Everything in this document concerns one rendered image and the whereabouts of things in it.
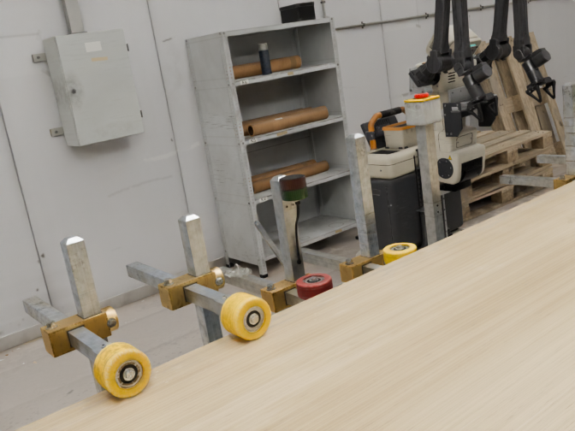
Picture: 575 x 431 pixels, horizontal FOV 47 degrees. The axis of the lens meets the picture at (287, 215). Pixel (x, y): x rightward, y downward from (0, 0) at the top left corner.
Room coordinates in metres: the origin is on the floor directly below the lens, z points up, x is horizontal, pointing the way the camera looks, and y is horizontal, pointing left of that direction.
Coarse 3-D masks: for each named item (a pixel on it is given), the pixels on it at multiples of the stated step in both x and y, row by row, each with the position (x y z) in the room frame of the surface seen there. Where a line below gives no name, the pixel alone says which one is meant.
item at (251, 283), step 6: (222, 270) 1.69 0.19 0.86; (252, 276) 1.61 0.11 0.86; (228, 282) 1.66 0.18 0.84; (234, 282) 1.64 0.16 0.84; (240, 282) 1.61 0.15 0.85; (246, 282) 1.59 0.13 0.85; (252, 282) 1.57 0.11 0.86; (258, 282) 1.55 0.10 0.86; (264, 282) 1.55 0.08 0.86; (270, 282) 1.54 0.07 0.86; (246, 288) 1.59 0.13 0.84; (252, 288) 1.57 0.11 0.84; (258, 288) 1.55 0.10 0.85; (294, 288) 1.47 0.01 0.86; (288, 294) 1.45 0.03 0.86; (294, 294) 1.43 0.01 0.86; (288, 300) 1.45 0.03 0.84; (294, 300) 1.43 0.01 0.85; (300, 300) 1.41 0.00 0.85
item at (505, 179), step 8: (504, 176) 2.41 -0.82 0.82; (512, 176) 2.38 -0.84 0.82; (520, 176) 2.36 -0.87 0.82; (528, 176) 2.35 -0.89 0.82; (536, 176) 2.33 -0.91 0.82; (512, 184) 2.38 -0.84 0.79; (520, 184) 2.35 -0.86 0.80; (528, 184) 2.33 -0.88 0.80; (536, 184) 2.30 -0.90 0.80; (544, 184) 2.27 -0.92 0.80; (552, 184) 2.25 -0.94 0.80
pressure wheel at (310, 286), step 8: (304, 280) 1.39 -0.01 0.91; (312, 280) 1.38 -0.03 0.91; (320, 280) 1.38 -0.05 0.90; (328, 280) 1.36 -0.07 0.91; (304, 288) 1.36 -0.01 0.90; (312, 288) 1.35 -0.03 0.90; (320, 288) 1.35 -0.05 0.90; (328, 288) 1.36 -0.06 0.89; (304, 296) 1.36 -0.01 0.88; (312, 296) 1.35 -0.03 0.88
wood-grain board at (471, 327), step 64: (448, 256) 1.42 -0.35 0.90; (512, 256) 1.35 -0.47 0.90; (320, 320) 1.17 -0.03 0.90; (384, 320) 1.13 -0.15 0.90; (448, 320) 1.09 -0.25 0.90; (512, 320) 1.05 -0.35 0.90; (192, 384) 1.00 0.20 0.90; (256, 384) 0.96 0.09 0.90; (320, 384) 0.93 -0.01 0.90; (384, 384) 0.90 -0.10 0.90; (448, 384) 0.87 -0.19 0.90; (512, 384) 0.85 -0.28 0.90
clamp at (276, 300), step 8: (288, 280) 1.50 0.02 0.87; (264, 288) 1.48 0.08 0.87; (280, 288) 1.46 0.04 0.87; (288, 288) 1.47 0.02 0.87; (296, 288) 1.48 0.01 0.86; (264, 296) 1.47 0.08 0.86; (272, 296) 1.44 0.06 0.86; (280, 296) 1.45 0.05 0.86; (272, 304) 1.44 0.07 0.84; (280, 304) 1.45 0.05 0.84; (288, 304) 1.46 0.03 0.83
